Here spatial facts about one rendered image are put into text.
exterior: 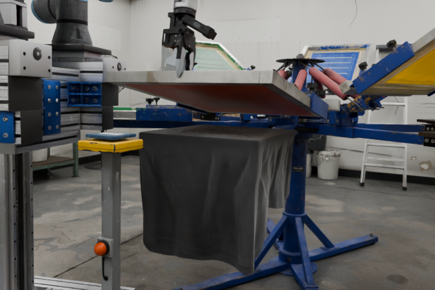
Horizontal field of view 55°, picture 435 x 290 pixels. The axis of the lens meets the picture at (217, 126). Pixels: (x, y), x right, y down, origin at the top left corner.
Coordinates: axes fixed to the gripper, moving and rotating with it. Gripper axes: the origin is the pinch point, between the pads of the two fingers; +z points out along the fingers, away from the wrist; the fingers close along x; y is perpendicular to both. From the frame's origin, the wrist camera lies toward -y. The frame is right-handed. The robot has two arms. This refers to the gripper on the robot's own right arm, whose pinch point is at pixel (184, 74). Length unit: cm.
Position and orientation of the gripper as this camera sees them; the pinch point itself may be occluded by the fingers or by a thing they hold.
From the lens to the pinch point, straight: 130.0
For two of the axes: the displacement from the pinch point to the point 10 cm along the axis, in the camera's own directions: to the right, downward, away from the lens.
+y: -9.0, -0.5, 4.3
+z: -0.9, 9.9, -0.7
